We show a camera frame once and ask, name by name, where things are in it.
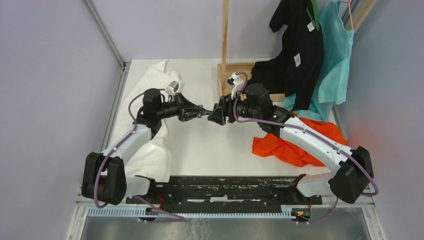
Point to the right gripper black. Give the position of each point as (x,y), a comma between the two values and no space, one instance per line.
(227,103)

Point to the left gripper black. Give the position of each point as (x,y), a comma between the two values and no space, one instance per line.
(183,104)

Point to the small silver tee fitting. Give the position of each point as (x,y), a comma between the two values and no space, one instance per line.
(201,111)

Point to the dark metal faucet body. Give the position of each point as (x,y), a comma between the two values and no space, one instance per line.
(208,113)

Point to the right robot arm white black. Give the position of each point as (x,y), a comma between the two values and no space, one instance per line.
(350,170)

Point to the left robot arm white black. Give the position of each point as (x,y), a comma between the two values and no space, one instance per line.
(104,177)

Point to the wooden clothes rack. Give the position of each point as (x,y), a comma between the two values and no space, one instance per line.
(246,37)

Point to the white towel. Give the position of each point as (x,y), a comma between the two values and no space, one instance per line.
(154,158)

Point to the orange cloth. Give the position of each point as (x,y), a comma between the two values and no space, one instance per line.
(287,152)

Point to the black t-shirt hanging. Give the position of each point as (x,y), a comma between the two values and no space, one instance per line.
(296,69)

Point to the teal garment hanging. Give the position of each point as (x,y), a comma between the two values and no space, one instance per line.
(331,87)

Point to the green hanger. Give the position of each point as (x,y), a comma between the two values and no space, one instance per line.
(312,13)

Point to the pink hanger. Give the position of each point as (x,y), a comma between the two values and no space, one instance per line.
(348,15)

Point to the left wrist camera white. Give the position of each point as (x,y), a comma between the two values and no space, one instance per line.
(172,88)

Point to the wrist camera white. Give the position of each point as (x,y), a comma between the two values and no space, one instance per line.
(172,88)
(236,83)

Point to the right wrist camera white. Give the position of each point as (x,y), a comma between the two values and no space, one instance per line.
(236,83)

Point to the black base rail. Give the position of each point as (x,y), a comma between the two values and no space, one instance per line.
(227,194)

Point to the white cable duct strip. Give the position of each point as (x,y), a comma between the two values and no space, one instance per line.
(144,212)

